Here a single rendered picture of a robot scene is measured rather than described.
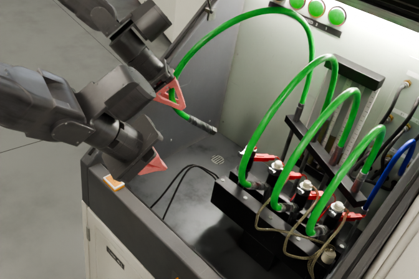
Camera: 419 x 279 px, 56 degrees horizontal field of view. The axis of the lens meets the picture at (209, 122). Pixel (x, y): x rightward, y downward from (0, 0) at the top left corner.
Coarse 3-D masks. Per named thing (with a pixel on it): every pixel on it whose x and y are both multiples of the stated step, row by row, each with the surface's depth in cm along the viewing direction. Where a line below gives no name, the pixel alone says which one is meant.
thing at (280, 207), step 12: (348, 96) 73; (324, 120) 70; (348, 120) 86; (312, 132) 70; (348, 132) 88; (300, 144) 70; (336, 156) 92; (288, 168) 70; (276, 192) 72; (276, 204) 75; (288, 204) 83
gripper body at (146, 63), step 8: (144, 48) 80; (136, 56) 79; (144, 56) 79; (152, 56) 80; (128, 64) 80; (136, 64) 79; (144, 64) 79; (152, 64) 80; (160, 64) 82; (144, 72) 80; (152, 72) 80; (160, 72) 80; (152, 80) 80
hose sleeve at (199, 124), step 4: (192, 116) 92; (188, 120) 91; (192, 120) 92; (196, 120) 92; (200, 120) 94; (192, 124) 93; (196, 124) 93; (200, 124) 93; (204, 124) 94; (200, 128) 95; (204, 128) 95; (208, 128) 95; (208, 132) 96
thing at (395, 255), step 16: (416, 208) 72; (400, 224) 75; (416, 224) 73; (400, 240) 76; (416, 240) 73; (384, 256) 77; (400, 256) 75; (416, 256) 74; (368, 272) 80; (384, 272) 78; (400, 272) 76; (416, 272) 74
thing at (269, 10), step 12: (252, 12) 81; (264, 12) 82; (276, 12) 83; (288, 12) 84; (228, 24) 80; (204, 36) 80; (312, 36) 91; (192, 48) 81; (312, 48) 93; (180, 72) 82; (312, 72) 98; (168, 96) 86
